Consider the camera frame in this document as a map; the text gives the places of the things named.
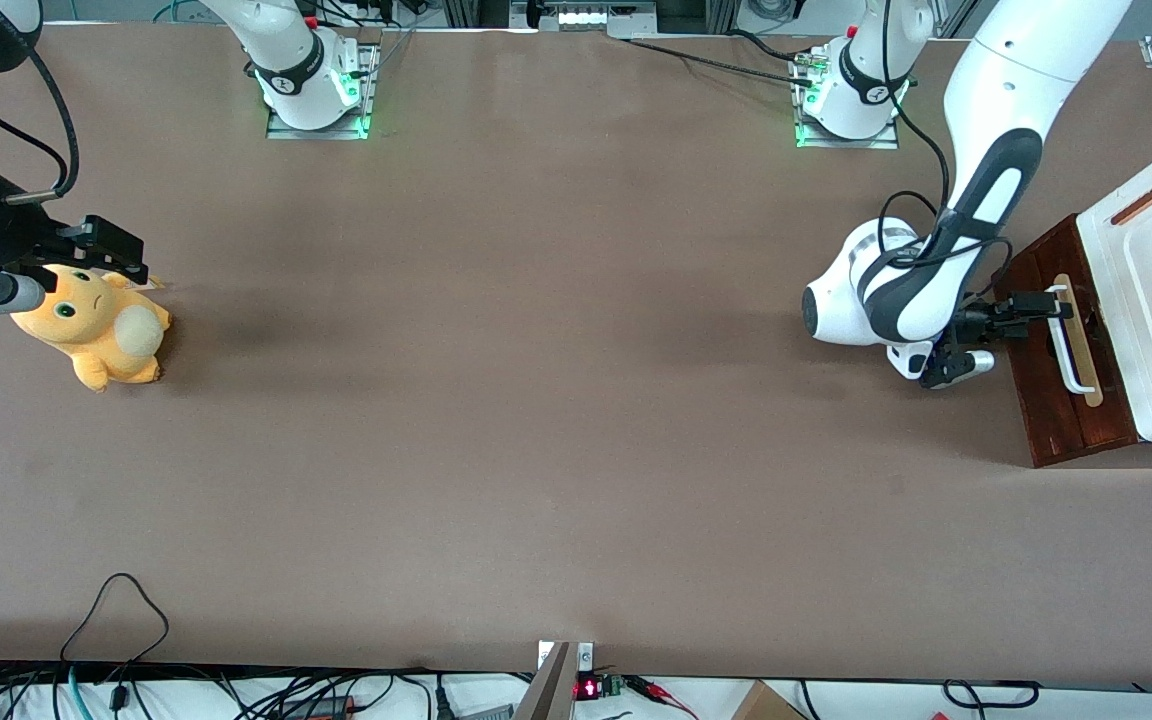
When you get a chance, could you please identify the dark wood drawer white handle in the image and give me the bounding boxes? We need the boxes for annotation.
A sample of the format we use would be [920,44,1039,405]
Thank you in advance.
[1034,214,1138,454]

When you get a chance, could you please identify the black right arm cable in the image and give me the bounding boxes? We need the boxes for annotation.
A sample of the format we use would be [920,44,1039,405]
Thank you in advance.
[0,45,81,206]

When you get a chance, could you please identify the white light strip device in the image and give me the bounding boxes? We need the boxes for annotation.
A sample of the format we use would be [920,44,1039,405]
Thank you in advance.
[554,3,659,39]

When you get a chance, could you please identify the red clip leads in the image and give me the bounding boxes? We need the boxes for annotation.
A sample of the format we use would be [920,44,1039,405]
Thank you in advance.
[624,674,699,719]

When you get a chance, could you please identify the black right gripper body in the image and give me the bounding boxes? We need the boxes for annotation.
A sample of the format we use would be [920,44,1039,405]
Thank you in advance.
[0,170,89,279]

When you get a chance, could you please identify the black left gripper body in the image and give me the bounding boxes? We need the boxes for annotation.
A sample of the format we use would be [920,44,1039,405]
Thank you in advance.
[955,297,1019,347]

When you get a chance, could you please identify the brown cardboard piece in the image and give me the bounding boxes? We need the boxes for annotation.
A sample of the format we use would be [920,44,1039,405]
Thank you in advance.
[730,679,809,720]

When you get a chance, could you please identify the black power adapter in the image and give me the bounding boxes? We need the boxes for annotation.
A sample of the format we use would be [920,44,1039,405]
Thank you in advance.
[279,694,359,720]

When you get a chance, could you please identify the orange plush toy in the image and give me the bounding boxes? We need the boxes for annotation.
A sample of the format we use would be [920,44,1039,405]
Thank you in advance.
[10,263,173,394]

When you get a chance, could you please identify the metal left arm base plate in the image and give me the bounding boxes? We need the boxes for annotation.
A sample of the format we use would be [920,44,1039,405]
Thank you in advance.
[793,45,900,151]

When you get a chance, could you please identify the long black table cable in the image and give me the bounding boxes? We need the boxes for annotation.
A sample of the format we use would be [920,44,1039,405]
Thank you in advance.
[624,28,819,89]

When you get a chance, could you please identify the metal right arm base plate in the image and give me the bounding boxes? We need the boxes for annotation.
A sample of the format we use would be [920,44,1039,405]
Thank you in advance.
[265,42,381,141]

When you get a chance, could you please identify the looped thin black cable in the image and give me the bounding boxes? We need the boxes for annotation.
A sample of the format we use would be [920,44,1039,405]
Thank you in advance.
[60,572,171,667]

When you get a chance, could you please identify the black coiled cable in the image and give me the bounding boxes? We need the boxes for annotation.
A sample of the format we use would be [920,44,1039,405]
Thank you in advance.
[940,678,1043,712]

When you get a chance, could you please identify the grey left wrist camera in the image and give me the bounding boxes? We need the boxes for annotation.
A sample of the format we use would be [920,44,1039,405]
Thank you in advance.
[920,349,996,390]

